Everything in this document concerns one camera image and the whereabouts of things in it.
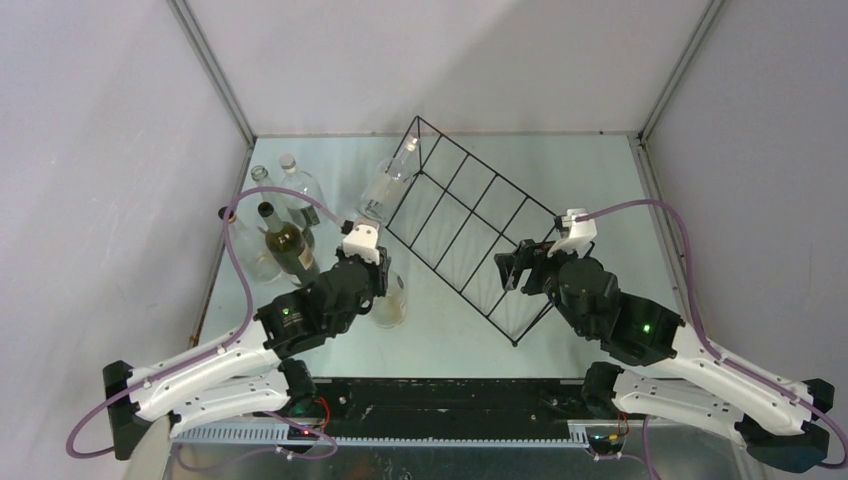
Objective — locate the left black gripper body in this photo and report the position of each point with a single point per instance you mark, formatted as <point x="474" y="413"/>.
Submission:
<point x="377" y="282"/>

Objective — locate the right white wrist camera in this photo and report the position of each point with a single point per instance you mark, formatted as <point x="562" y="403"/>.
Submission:
<point x="575" y="231"/>

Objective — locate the dark green wine bottle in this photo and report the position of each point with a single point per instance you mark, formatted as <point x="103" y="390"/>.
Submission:
<point x="288" y="246"/>

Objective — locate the clear bottle cork stopper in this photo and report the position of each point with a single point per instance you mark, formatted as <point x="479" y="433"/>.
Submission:
<point x="390" y="310"/>

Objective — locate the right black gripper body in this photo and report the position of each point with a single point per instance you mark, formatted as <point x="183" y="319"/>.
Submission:
<point x="543" y="276"/>

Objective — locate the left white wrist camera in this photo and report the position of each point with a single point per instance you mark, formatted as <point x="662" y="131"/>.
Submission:
<point x="360" y="239"/>

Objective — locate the short clear bottle white cap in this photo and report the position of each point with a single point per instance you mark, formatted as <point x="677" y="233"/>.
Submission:
<point x="304" y="213"/>

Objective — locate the black wire wine rack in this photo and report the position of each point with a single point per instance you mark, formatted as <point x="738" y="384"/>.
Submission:
<point x="457" y="215"/>

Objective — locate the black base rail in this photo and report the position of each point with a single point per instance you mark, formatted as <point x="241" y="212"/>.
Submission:
<point x="430" y="413"/>

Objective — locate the clear bottle brown cork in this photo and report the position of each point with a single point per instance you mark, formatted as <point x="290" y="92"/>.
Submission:
<point x="251" y="252"/>

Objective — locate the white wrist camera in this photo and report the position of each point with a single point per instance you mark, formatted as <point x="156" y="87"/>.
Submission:
<point x="360" y="239"/>
<point x="575" y="231"/>

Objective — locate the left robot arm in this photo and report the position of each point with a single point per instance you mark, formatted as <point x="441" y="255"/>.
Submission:
<point x="245" y="371"/>

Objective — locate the clear bottle white frosted label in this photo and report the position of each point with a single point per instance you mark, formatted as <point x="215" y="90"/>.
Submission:
<point x="388" y="186"/>

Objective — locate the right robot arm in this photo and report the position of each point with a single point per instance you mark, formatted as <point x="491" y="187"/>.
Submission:
<point x="661" y="368"/>

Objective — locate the tall clear champagne label bottle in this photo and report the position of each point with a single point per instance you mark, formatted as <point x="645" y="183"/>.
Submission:
<point x="261" y="178"/>

